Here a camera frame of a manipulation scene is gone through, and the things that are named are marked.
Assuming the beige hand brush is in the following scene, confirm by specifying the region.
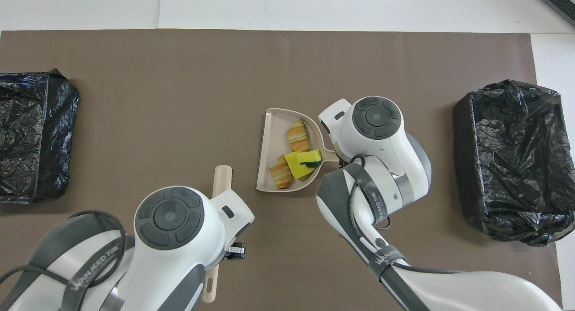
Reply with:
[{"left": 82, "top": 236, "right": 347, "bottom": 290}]
[{"left": 201, "top": 165, "right": 234, "bottom": 303}]

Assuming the croissant piece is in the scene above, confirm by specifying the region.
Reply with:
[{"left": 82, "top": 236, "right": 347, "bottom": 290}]
[
  {"left": 269, "top": 154, "right": 295, "bottom": 189},
  {"left": 287, "top": 120, "right": 311, "bottom": 152}
]

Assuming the beige plastic dustpan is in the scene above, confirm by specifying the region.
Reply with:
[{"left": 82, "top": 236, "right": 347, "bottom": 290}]
[{"left": 256, "top": 107, "right": 340, "bottom": 193}]

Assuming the black bag lined bin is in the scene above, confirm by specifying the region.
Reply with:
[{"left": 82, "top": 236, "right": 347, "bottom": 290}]
[
  {"left": 0, "top": 68, "right": 80, "bottom": 204},
  {"left": 452, "top": 79, "right": 575, "bottom": 247}
]

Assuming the brown table mat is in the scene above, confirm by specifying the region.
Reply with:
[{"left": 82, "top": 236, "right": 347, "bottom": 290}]
[{"left": 0, "top": 29, "right": 563, "bottom": 311}]

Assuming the dark slatted device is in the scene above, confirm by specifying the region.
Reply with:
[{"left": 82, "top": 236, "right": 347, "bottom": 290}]
[{"left": 535, "top": 0, "right": 575, "bottom": 26}]

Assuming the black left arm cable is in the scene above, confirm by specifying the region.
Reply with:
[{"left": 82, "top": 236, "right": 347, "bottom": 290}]
[{"left": 0, "top": 210, "right": 131, "bottom": 311}]

